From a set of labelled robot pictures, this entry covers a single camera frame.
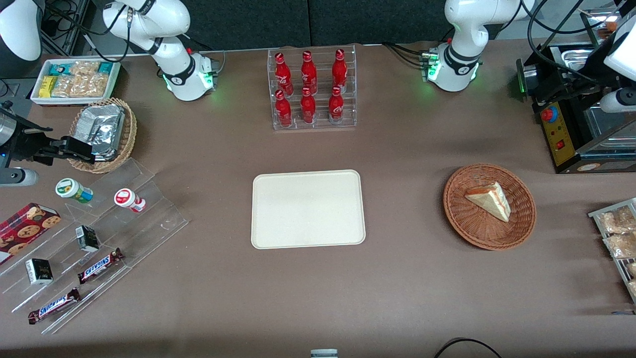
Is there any red cola bottle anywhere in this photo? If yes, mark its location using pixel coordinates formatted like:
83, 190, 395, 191
275, 89, 292, 127
332, 49, 348, 92
275, 52, 293, 96
300, 88, 317, 124
301, 50, 318, 95
328, 86, 345, 124

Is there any clear acrylic stepped display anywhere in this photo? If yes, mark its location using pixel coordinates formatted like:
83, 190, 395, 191
0, 158, 190, 335

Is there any round brown wicker basket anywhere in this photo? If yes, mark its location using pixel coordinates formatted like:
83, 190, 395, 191
443, 163, 537, 251

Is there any dark fabric partition panel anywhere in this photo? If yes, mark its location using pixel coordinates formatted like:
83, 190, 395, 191
176, 0, 310, 51
309, 0, 454, 48

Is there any clear acrylic bottle rack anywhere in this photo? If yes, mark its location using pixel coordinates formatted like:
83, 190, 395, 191
267, 45, 357, 131

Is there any cream rectangular tray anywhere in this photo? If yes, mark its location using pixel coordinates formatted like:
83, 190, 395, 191
251, 170, 367, 250

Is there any green lid cup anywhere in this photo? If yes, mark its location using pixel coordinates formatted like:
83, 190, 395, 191
55, 178, 94, 204

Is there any black base cable bundle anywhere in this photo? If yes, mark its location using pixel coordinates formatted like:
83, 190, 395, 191
382, 42, 431, 68

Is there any silver foil pack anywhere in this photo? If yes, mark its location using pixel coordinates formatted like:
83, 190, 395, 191
72, 103, 126, 161

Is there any steel warmer pan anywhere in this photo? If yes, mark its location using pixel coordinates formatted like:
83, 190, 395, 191
584, 103, 636, 146
559, 46, 599, 69

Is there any black food warmer machine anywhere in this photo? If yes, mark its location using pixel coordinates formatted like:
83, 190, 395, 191
516, 7, 636, 175

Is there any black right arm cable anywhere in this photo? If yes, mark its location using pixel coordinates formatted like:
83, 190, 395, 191
45, 0, 134, 63

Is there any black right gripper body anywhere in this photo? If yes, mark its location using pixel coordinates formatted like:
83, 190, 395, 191
0, 102, 54, 166

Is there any snickers bar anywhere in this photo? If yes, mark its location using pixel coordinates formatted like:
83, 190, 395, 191
77, 248, 125, 285
28, 287, 81, 325

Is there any metal tray of pastries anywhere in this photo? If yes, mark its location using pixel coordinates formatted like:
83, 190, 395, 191
589, 198, 636, 304

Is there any triangular sandwich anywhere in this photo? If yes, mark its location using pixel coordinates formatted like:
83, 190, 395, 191
464, 181, 512, 223

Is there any orange fried food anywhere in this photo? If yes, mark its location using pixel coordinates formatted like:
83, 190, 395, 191
594, 15, 620, 38

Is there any aluminium frame rail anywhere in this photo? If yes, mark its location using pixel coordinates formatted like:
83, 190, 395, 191
47, 0, 97, 56

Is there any red lid cup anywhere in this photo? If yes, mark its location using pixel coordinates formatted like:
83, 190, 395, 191
114, 188, 147, 213

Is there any light wicker basket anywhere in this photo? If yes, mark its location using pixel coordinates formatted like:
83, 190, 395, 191
67, 97, 138, 174

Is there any white snack tray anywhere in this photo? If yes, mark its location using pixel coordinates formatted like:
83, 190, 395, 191
31, 57, 121, 106

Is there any red cookie box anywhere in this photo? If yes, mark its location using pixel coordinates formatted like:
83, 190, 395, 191
0, 202, 62, 265

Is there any clear bag of crackers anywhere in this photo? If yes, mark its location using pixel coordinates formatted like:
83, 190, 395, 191
52, 75, 75, 98
70, 61, 100, 78
71, 74, 109, 98

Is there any small black box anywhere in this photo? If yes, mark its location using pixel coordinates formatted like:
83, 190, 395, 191
25, 258, 54, 285
75, 225, 100, 253

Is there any black looped cable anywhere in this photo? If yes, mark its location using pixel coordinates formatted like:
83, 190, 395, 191
435, 338, 502, 358

